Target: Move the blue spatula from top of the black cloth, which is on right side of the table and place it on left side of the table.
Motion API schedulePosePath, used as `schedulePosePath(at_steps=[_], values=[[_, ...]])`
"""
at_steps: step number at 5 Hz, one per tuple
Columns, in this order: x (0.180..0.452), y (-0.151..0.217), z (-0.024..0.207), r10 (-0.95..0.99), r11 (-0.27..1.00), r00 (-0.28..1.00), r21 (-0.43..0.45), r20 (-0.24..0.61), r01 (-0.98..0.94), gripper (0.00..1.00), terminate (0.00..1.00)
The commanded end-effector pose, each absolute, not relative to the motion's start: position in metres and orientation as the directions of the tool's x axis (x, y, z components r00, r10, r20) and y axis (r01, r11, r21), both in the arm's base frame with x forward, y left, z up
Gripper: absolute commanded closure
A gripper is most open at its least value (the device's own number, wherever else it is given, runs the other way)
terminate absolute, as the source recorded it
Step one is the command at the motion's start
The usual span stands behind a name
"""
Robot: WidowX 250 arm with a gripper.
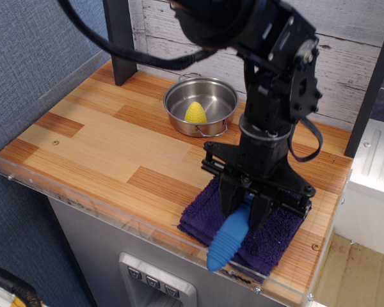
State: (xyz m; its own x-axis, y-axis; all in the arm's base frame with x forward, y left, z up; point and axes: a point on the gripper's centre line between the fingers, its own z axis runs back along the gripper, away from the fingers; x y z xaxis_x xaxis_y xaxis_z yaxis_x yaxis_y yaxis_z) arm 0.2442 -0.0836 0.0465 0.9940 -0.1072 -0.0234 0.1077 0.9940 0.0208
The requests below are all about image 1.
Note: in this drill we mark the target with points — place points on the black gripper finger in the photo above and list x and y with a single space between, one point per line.
231 193
261 208

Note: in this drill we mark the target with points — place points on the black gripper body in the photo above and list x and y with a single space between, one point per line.
260 161

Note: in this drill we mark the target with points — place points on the blue handled metal fork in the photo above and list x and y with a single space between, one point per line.
229 237

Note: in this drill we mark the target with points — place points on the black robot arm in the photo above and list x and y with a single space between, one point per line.
279 50

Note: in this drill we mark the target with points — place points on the purple folded towel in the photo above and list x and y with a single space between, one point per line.
261 250

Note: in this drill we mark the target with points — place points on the yellow toy corn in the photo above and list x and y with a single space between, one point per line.
195 113

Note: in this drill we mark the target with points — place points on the small steel pot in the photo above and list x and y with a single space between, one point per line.
217 97

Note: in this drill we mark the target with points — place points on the white toy sink unit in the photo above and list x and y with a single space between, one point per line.
360 216

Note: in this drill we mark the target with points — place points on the silver dispenser panel with buttons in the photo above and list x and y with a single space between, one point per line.
148 285

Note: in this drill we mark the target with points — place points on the clear acrylic table guard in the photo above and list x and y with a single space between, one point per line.
119 176

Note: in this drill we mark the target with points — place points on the yellow black object bottom left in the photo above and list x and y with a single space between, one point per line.
16 292

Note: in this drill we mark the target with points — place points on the dark right shelf post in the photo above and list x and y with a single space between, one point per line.
367 106

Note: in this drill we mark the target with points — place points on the dark shelf post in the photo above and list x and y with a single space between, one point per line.
367 106
119 28

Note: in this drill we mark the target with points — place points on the dark left shelf post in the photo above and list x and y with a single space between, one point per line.
119 28

